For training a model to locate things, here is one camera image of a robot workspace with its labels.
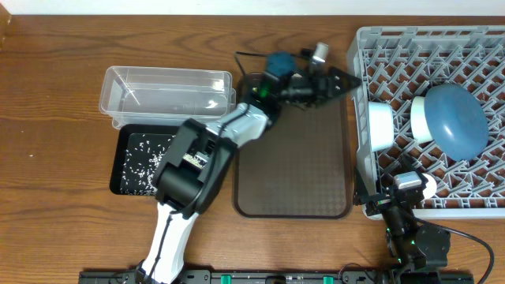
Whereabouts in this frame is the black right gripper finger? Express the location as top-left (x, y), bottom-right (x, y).
top-left (400, 154), bottom-right (420, 175)
top-left (353, 166), bottom-right (370, 205)

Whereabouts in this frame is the pink cup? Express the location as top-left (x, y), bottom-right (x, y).
top-left (423, 174), bottom-right (437, 200)

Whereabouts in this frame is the mint green bowl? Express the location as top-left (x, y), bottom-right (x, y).
top-left (410, 96), bottom-right (433, 144)

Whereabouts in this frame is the light blue rice bowl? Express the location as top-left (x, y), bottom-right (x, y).
top-left (368, 102), bottom-right (394, 152)

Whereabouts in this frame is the blue plate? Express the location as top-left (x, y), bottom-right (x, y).
top-left (425, 84), bottom-right (489, 161)

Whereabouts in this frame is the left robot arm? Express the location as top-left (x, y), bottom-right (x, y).
top-left (136, 43), bottom-right (361, 283)

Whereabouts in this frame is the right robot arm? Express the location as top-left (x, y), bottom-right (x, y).
top-left (353, 155), bottom-right (451, 272)

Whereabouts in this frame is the grey dishwasher rack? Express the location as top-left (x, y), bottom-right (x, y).
top-left (347, 25), bottom-right (504, 219)

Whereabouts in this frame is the brown serving tray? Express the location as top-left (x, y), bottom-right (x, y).
top-left (233, 99), bottom-right (353, 219)

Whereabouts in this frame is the black plastic tray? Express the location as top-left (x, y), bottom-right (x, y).
top-left (110, 124), bottom-right (178, 195)

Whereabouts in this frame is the clear plastic bin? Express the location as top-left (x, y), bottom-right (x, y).
top-left (99, 65), bottom-right (237, 129)

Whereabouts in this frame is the spilled white rice pile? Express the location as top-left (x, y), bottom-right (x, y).
top-left (119, 133), bottom-right (175, 196)

